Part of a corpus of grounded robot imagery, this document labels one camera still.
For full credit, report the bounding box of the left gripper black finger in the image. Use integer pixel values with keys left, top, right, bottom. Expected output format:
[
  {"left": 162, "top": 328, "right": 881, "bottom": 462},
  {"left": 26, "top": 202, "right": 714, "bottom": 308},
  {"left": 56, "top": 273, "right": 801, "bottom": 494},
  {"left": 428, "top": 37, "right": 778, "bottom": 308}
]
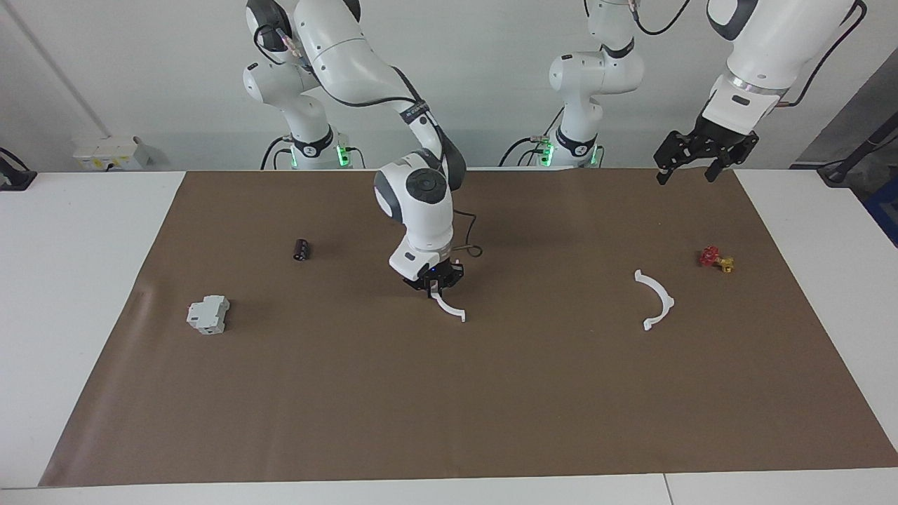
[
  {"left": 654, "top": 130, "right": 699, "bottom": 185},
  {"left": 705, "top": 135, "right": 760, "bottom": 182}
]

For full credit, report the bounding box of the white power strip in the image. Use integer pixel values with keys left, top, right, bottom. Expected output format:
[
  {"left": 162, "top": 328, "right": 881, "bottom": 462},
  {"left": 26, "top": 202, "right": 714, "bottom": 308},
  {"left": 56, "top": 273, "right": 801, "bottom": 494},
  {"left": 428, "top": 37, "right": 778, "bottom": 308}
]
[{"left": 74, "top": 135, "right": 152, "bottom": 173}]

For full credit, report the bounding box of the white half-ring pipe clamp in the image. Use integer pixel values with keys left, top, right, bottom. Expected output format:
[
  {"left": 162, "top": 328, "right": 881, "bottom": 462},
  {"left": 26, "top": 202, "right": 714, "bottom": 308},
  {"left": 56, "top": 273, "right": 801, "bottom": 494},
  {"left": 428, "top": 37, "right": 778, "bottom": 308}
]
[
  {"left": 430, "top": 290, "right": 467, "bottom": 324},
  {"left": 634, "top": 269, "right": 676, "bottom": 332}
]

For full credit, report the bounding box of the black stand leg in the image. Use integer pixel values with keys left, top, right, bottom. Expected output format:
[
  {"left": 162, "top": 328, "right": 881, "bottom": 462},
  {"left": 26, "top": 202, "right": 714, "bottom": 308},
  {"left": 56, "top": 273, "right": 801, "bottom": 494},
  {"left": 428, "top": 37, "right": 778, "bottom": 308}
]
[{"left": 817, "top": 112, "right": 898, "bottom": 187}]

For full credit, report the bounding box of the black right base cable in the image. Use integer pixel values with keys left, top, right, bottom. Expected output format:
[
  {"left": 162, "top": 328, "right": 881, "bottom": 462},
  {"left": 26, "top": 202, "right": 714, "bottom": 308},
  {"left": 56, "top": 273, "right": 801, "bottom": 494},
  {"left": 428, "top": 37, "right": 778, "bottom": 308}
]
[{"left": 261, "top": 137, "right": 293, "bottom": 170}]

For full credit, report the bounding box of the brown paper mat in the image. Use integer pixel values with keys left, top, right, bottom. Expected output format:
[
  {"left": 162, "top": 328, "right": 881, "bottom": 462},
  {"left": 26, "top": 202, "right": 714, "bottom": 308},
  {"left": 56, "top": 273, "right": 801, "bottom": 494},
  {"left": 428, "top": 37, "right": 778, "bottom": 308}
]
[{"left": 39, "top": 167, "right": 898, "bottom": 488}]

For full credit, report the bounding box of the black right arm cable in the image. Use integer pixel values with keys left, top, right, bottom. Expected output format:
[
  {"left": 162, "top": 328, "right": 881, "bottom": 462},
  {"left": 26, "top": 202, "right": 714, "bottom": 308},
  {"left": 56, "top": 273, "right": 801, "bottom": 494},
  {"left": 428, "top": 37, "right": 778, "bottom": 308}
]
[{"left": 281, "top": 42, "right": 485, "bottom": 259}]

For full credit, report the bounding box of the black base cable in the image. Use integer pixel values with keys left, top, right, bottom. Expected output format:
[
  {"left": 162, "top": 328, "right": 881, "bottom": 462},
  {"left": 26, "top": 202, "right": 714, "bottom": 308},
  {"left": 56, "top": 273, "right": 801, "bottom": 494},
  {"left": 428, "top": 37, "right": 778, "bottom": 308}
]
[
  {"left": 498, "top": 109, "right": 565, "bottom": 168},
  {"left": 261, "top": 137, "right": 293, "bottom": 170}
]

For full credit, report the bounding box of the black left base cable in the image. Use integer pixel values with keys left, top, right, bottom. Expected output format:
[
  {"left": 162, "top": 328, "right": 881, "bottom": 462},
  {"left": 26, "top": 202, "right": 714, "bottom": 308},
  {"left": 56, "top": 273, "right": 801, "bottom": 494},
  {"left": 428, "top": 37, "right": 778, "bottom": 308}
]
[{"left": 498, "top": 109, "right": 565, "bottom": 168}]

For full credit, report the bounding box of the red and yellow valve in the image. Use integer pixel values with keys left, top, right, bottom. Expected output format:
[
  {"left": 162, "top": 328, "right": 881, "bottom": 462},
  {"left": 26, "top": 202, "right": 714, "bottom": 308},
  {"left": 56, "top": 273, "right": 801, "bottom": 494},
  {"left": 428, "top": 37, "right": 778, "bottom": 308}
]
[{"left": 698, "top": 245, "right": 735, "bottom": 274}]

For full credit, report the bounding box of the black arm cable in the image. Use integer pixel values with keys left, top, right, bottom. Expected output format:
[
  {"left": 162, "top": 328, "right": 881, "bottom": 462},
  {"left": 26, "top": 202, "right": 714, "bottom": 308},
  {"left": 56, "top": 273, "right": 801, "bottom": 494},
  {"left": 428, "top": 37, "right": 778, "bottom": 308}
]
[
  {"left": 631, "top": 0, "right": 869, "bottom": 109},
  {"left": 281, "top": 42, "right": 485, "bottom": 259}
]

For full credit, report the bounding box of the black table clamp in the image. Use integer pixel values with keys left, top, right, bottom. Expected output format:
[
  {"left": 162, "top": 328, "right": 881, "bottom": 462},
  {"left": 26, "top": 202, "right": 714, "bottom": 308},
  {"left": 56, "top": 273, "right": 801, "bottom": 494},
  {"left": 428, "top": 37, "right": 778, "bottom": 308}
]
[{"left": 0, "top": 147, "right": 37, "bottom": 191}]

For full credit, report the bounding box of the white circuit breaker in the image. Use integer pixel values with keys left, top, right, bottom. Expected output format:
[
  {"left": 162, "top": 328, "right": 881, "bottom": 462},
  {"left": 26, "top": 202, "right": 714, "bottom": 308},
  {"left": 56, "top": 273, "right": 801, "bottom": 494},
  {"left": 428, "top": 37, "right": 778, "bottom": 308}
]
[{"left": 186, "top": 295, "right": 231, "bottom": 335}]

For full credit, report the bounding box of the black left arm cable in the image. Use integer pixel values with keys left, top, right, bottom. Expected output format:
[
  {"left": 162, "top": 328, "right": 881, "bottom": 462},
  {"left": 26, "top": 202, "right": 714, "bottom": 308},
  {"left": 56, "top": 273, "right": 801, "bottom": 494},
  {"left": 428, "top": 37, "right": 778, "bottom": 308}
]
[{"left": 631, "top": 0, "right": 869, "bottom": 109}]

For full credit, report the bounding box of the blue box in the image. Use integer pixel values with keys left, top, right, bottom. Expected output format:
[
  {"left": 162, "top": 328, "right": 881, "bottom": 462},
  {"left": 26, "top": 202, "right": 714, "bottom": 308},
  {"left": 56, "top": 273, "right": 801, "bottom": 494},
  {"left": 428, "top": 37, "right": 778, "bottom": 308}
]
[{"left": 864, "top": 175, "right": 898, "bottom": 248}]

